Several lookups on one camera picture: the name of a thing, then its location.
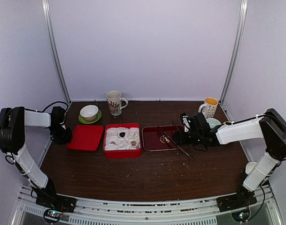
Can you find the white paper cup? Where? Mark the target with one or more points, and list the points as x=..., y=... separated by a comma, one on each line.
x=249, y=167

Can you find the flower pattern mug yellow inside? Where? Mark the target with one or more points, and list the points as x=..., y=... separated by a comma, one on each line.
x=208, y=108

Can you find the blue lined ceramic bowl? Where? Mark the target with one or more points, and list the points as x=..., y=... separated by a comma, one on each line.
x=213, y=122

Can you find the white ceramic bowl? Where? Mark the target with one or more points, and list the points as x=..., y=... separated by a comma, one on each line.
x=89, y=112

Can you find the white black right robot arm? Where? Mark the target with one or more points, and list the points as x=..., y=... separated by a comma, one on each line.
x=269, y=126

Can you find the tall coral pattern mug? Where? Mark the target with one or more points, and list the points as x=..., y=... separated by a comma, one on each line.
x=116, y=102

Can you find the red tin box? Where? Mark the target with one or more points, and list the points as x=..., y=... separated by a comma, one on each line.
x=122, y=153

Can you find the dark red lacquer tray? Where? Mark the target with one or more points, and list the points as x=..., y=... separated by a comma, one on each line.
x=154, y=139

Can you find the green saucer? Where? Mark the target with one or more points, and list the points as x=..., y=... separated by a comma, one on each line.
x=81, y=119

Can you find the red tin lid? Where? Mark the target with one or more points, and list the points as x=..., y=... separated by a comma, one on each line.
x=86, y=138

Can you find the aluminium left corner post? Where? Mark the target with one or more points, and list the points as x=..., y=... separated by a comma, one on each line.
x=55, y=54

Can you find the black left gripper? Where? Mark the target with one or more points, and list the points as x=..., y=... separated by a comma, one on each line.
x=68, y=138

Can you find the white paper liners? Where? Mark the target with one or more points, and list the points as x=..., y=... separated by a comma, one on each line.
x=122, y=143

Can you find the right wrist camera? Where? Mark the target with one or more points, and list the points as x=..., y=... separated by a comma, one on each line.
x=185, y=123

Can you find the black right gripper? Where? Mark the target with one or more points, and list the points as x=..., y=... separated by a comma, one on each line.
x=180, y=139

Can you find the aluminium corner post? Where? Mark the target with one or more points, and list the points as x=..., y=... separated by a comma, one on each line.
x=55, y=54
x=235, y=51

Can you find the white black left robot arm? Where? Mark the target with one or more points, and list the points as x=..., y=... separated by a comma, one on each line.
x=13, y=122

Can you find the metal serving tongs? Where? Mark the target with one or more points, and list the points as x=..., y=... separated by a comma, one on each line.
x=173, y=140

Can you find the aluminium right corner post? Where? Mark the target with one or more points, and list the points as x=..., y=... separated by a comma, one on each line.
x=235, y=51

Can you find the aluminium front rail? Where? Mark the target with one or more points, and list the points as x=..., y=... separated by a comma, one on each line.
x=202, y=211

